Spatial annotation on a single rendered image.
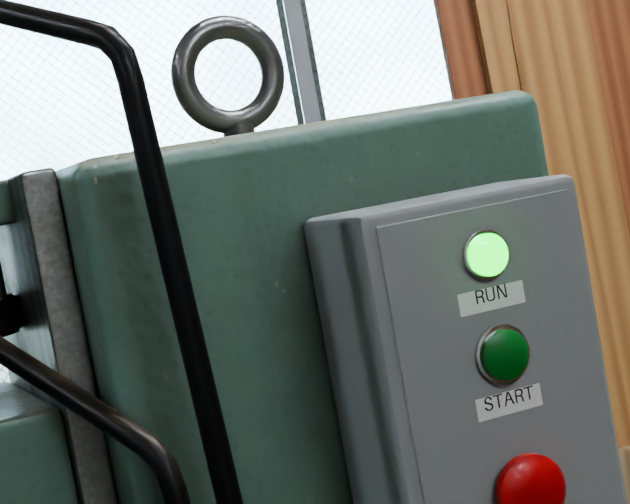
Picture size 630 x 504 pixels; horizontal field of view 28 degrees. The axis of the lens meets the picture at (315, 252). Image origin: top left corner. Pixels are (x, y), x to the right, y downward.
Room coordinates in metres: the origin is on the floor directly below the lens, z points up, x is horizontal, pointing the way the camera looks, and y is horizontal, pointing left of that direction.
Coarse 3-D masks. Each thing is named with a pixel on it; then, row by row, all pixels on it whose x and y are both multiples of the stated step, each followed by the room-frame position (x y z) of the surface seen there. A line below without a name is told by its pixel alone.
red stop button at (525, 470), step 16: (512, 464) 0.48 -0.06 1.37; (528, 464) 0.48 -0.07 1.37; (544, 464) 0.48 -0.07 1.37; (512, 480) 0.48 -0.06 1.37; (528, 480) 0.48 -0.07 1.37; (544, 480) 0.48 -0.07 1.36; (560, 480) 0.49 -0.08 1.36; (496, 496) 0.48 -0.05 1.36; (512, 496) 0.48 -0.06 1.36; (528, 496) 0.48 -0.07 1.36; (544, 496) 0.48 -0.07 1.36; (560, 496) 0.49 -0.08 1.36
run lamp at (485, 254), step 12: (468, 240) 0.49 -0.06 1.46; (480, 240) 0.49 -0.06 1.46; (492, 240) 0.49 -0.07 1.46; (504, 240) 0.49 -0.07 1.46; (468, 252) 0.49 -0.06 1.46; (480, 252) 0.48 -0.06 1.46; (492, 252) 0.49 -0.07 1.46; (504, 252) 0.49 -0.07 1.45; (468, 264) 0.49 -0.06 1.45; (480, 264) 0.48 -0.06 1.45; (492, 264) 0.49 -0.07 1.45; (504, 264) 0.49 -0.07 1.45; (480, 276) 0.49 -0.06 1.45; (492, 276) 0.49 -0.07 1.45
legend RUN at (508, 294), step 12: (492, 288) 0.49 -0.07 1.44; (504, 288) 0.49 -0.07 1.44; (516, 288) 0.50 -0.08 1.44; (468, 300) 0.49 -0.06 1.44; (480, 300) 0.49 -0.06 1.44; (492, 300) 0.49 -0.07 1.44; (504, 300) 0.49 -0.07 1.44; (516, 300) 0.50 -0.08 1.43; (468, 312) 0.49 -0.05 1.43; (480, 312) 0.49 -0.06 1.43
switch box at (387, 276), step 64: (448, 192) 0.54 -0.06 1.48; (512, 192) 0.50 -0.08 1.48; (320, 256) 0.51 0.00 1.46; (384, 256) 0.48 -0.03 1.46; (448, 256) 0.49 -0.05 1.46; (512, 256) 0.50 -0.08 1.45; (576, 256) 0.51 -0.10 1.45; (384, 320) 0.48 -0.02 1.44; (448, 320) 0.48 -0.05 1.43; (512, 320) 0.49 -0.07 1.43; (576, 320) 0.51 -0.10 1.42; (384, 384) 0.48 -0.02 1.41; (448, 384) 0.48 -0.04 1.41; (512, 384) 0.49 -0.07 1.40; (576, 384) 0.50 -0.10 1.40; (384, 448) 0.49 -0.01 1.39; (448, 448) 0.48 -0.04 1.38; (512, 448) 0.49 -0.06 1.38; (576, 448) 0.50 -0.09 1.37
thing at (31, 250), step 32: (32, 192) 0.52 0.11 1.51; (32, 224) 0.52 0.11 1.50; (64, 224) 0.53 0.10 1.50; (0, 256) 0.61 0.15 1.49; (32, 256) 0.53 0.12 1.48; (64, 256) 0.53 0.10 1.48; (32, 288) 0.54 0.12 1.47; (64, 288) 0.53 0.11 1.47; (32, 320) 0.56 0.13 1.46; (64, 320) 0.52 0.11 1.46; (32, 352) 0.57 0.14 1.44; (64, 352) 0.52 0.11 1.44; (64, 416) 0.53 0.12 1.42; (96, 448) 0.53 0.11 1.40; (96, 480) 0.53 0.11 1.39
